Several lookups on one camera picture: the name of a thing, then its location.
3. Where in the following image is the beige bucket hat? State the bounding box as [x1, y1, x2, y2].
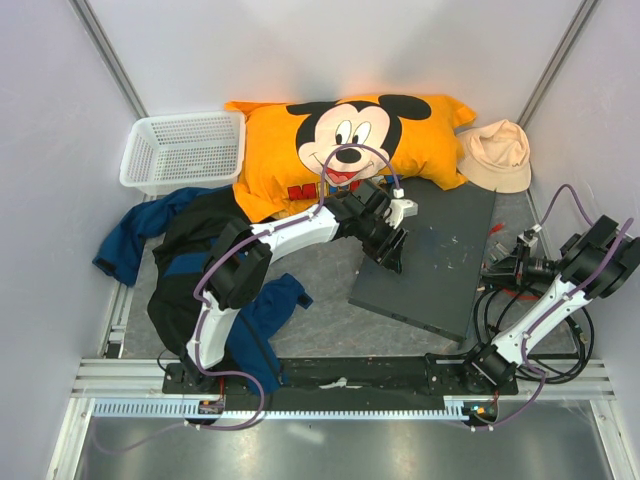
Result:
[457, 120, 531, 194]

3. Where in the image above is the white plastic mesh basket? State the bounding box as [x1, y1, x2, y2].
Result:
[119, 110, 246, 196]

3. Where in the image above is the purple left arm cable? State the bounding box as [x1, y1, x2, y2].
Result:
[193, 143, 405, 431]

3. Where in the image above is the red ethernet cable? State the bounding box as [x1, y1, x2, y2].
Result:
[487, 222, 544, 301]

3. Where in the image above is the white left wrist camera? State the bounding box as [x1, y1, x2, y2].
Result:
[383, 198, 418, 229]

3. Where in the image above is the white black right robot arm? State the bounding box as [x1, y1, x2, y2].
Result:
[457, 216, 639, 394]

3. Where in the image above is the black ethernet cable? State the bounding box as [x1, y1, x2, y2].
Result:
[472, 284, 596, 385]

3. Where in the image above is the dark grey network switch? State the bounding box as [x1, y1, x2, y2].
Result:
[349, 177, 496, 343]

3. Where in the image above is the orange Mickey Mouse pillow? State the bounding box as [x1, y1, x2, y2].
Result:
[225, 94, 476, 223]

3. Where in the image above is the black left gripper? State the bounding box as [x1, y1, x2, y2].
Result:
[354, 215, 408, 276]

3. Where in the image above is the blue and black jacket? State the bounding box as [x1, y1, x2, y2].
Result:
[93, 187, 312, 394]

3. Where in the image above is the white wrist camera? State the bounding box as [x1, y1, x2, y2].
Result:
[383, 198, 418, 229]
[517, 225, 541, 255]

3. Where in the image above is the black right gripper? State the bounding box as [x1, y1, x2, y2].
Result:
[481, 243, 559, 291]

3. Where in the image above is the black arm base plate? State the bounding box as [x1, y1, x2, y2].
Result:
[162, 355, 519, 412]

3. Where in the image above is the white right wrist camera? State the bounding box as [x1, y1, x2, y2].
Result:
[517, 225, 541, 255]

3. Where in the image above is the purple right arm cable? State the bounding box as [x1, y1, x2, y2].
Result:
[469, 183, 634, 432]

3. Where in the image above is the aluminium frame rail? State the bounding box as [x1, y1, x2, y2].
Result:
[71, 359, 615, 401]

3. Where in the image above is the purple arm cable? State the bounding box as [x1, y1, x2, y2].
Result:
[469, 183, 634, 432]
[193, 143, 405, 431]

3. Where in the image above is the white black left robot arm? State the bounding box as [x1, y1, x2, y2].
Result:
[184, 180, 418, 393]

